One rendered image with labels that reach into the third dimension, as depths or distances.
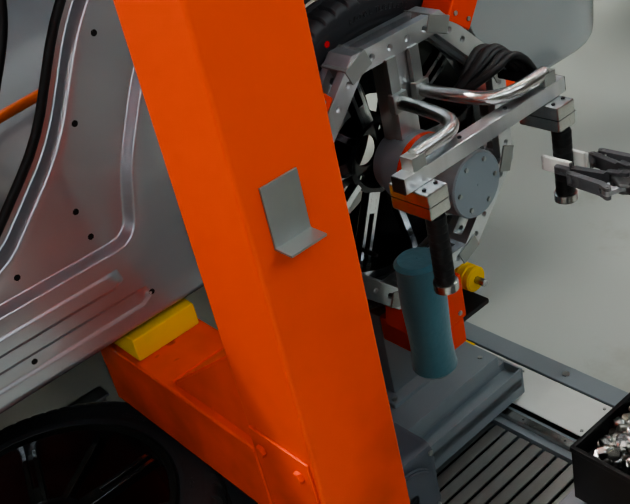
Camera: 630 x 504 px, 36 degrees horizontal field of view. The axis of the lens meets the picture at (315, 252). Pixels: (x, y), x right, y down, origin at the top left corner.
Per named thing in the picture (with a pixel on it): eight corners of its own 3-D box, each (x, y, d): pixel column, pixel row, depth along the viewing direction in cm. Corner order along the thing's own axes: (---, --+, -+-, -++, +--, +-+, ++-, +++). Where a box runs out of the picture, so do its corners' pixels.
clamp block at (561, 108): (535, 113, 180) (533, 87, 178) (576, 122, 174) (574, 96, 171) (518, 124, 178) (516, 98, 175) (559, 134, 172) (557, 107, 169)
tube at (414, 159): (403, 107, 176) (394, 53, 170) (484, 128, 162) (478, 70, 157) (333, 148, 167) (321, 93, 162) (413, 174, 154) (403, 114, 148)
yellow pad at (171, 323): (160, 300, 194) (153, 279, 191) (200, 323, 184) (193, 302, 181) (102, 336, 187) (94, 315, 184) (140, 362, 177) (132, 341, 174)
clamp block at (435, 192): (412, 195, 164) (407, 167, 161) (452, 208, 158) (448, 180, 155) (391, 208, 162) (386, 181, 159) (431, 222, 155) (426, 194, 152)
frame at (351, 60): (498, 214, 215) (470, -25, 186) (522, 221, 210) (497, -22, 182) (320, 341, 188) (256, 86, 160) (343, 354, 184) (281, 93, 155)
